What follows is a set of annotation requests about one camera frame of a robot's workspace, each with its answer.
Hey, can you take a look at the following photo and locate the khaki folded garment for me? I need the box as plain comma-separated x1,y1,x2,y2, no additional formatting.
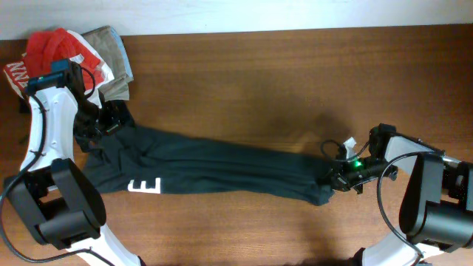
82,26,130,100

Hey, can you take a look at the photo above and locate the dark green t-shirt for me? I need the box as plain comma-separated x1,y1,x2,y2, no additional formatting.
81,101,336,207

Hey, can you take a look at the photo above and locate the black folded garment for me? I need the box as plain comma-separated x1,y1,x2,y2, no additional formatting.
18,98,31,115

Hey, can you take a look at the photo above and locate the red folded t-shirt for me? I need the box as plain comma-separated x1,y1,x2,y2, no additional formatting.
2,28,114,107

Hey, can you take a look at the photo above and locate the light blue folded garment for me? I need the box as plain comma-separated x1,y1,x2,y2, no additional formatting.
110,27,134,83

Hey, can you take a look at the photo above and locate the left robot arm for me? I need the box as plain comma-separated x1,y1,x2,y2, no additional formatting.
1,71,143,265

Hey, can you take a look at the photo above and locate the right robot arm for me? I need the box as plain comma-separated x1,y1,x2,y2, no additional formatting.
324,123,472,266

